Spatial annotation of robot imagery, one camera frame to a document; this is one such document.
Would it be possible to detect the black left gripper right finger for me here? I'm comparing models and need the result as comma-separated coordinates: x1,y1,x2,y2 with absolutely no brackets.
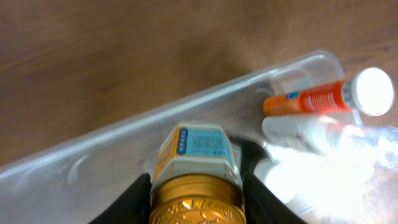
241,139,305,224

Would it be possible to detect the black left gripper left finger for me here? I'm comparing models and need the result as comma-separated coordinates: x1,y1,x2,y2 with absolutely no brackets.
89,173,152,224

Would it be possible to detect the gold lid small jar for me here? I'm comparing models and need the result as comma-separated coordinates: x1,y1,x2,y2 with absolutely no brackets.
149,123,246,224

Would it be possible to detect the white squeeze bottle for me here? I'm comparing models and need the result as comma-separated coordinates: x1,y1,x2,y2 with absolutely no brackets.
262,115,397,157

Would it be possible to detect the clear plastic container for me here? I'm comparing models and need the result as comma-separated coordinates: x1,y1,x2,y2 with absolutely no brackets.
1,51,397,223

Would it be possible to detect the orange tube white cap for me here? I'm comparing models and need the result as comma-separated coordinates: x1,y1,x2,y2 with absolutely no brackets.
262,67,395,116

